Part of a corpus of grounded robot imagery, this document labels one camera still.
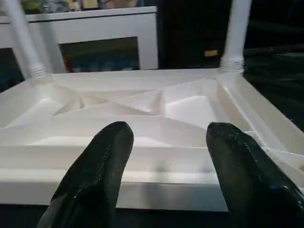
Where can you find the white plastic table leg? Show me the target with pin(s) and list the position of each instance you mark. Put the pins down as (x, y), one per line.
(235, 35)
(26, 42)

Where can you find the white glass-door cabinet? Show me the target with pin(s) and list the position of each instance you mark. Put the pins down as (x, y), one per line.
(95, 26)

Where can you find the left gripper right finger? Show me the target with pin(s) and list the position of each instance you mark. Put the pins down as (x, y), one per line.
(249, 178)

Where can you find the small orange tag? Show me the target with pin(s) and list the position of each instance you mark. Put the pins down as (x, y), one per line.
(211, 53)

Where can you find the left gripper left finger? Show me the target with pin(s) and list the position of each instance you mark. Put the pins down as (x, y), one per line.
(95, 178)

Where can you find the white plastic table top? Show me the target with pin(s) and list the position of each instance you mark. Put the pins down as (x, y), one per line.
(142, 147)

